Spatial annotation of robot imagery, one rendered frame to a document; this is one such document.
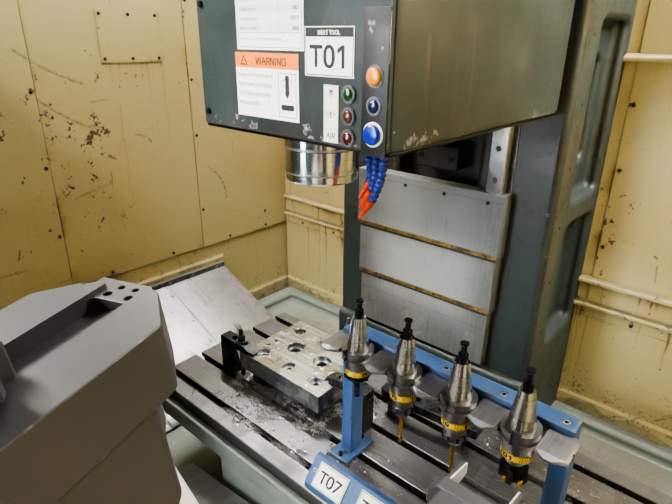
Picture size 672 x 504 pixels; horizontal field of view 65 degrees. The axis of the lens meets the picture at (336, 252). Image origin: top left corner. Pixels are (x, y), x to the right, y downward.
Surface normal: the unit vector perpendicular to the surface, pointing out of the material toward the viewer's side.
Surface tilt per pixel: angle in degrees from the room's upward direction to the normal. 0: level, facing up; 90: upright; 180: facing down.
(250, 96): 90
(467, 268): 90
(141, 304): 6
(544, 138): 90
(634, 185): 90
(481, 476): 0
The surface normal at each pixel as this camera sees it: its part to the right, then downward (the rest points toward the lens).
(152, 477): 0.90, 0.13
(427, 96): 0.75, 0.25
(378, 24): -0.66, 0.28
